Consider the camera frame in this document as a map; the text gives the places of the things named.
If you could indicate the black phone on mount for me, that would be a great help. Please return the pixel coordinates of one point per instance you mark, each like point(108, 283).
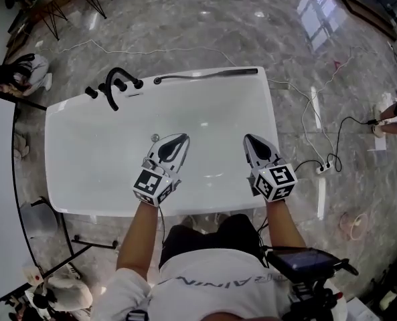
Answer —
point(302, 263)

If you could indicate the white bathtub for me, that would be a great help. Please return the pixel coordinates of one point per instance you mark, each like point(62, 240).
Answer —
point(101, 162)

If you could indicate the person's shoe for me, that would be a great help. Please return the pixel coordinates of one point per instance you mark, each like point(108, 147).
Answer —
point(221, 218)
point(191, 222)

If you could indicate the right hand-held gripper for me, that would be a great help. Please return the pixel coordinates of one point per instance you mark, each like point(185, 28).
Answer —
point(275, 182)

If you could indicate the pink and white round dish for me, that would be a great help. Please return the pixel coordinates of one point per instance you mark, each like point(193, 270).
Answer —
point(353, 226)

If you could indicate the white power strip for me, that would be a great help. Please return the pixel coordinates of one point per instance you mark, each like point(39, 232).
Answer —
point(327, 166)

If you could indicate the person's black shorts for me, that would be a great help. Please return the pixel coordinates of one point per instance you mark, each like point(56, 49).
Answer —
point(201, 242)

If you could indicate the black chest rig mount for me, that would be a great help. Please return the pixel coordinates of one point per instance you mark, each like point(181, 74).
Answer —
point(313, 299)

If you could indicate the dark floor platform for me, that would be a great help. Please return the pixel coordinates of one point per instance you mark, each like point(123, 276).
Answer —
point(365, 10)

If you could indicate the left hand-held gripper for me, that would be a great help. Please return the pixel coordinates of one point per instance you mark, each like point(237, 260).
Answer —
point(151, 186)

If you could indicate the black faucet knob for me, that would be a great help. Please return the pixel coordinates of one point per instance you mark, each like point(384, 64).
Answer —
point(101, 87)
point(91, 92)
point(119, 84)

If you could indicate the grey round seat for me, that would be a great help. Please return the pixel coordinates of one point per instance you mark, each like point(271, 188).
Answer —
point(39, 217)

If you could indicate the person's left forearm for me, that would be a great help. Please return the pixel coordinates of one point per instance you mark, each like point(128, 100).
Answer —
point(138, 242)

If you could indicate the person's right forearm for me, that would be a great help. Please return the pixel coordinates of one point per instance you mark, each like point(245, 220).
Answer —
point(283, 222)

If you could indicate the person's white t-shirt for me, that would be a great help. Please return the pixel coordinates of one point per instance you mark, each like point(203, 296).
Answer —
point(218, 286)

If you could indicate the white box with red button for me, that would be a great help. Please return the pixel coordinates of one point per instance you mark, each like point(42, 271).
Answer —
point(34, 274)

